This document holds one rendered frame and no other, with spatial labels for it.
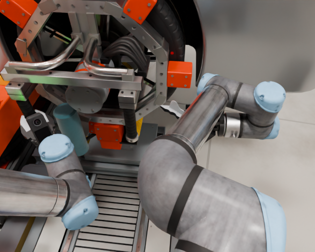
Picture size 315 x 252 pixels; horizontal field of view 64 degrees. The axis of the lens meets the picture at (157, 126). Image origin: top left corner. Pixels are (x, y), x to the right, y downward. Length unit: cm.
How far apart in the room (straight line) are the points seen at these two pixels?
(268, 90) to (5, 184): 59
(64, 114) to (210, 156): 108
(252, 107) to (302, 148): 139
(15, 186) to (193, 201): 29
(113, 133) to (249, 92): 70
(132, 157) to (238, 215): 115
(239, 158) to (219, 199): 146
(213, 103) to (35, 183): 40
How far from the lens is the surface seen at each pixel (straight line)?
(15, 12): 98
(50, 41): 120
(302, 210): 177
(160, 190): 37
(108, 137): 123
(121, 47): 76
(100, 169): 155
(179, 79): 94
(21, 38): 103
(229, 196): 37
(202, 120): 53
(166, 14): 92
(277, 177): 182
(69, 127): 106
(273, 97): 67
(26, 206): 50
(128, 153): 149
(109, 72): 72
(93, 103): 88
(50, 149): 62
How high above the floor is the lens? 142
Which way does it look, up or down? 48 degrees down
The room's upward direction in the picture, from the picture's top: straight up
